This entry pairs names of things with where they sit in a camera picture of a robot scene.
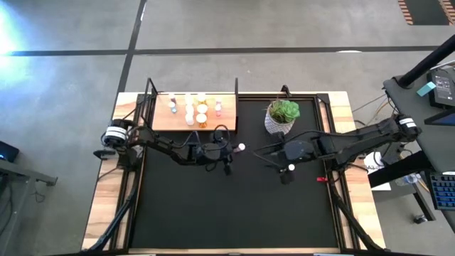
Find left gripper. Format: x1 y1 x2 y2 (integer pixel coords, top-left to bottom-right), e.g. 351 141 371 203
191 129 235 176

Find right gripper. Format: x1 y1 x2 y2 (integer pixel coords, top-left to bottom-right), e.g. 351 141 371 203
279 139 319 185

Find succulent in white patterned pot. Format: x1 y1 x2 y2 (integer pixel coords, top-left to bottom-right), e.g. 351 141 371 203
263 98 301 137

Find black table mat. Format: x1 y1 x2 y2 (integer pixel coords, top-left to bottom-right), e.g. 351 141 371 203
129 96 341 249

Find white printed paper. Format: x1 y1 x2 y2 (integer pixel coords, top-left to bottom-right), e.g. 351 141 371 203
363 151 392 192

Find clear plastic water bottle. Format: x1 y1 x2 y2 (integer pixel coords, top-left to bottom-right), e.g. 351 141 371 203
395 173 422 187

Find dark grey side desk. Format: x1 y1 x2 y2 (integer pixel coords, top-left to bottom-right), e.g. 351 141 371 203
368 60 455 232

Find backlit black keyboard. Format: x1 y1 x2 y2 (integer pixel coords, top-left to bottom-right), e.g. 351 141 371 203
427 171 455 211

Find teal block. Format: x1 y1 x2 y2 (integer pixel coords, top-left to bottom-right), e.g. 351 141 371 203
416 81 437 97

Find black power adapter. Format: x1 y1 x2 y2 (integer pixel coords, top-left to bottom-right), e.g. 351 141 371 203
426 66 455 109

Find black pole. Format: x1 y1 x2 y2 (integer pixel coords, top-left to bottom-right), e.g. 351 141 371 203
396 34 455 88

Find grey side table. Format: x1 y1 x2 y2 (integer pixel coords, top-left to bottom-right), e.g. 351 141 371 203
0 158 59 256

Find dark floor mat striped edges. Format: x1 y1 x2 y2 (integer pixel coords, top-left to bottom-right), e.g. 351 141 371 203
397 0 455 26

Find black device blue light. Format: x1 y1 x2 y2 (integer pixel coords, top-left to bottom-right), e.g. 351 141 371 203
0 140 21 164

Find wooden shelf black frame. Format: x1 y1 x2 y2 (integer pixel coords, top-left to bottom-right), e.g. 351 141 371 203
140 77 239 135

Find black metal rig frame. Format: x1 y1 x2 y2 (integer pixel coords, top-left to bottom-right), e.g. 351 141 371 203
80 83 390 256

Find grey floor cable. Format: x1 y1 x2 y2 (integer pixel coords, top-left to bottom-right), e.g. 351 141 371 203
351 92 388 114

